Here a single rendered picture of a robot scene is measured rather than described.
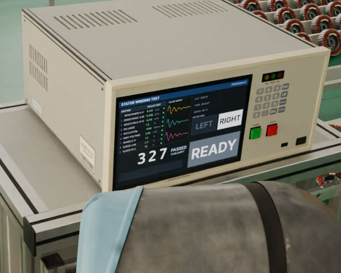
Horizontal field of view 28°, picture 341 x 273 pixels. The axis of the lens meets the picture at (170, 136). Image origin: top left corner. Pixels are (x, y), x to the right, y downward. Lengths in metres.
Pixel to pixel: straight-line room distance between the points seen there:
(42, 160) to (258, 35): 0.46
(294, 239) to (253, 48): 0.74
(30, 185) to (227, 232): 0.70
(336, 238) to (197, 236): 0.11
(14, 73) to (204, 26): 3.18
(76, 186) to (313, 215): 0.68
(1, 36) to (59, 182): 3.93
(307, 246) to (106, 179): 0.62
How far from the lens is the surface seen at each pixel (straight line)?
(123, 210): 0.48
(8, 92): 4.14
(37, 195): 1.12
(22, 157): 1.23
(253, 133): 1.20
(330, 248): 0.52
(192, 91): 1.09
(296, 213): 0.51
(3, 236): 1.23
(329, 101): 4.39
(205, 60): 1.13
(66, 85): 1.18
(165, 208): 0.49
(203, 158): 1.17
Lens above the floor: 1.73
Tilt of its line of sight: 28 degrees down
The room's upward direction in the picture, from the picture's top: 5 degrees clockwise
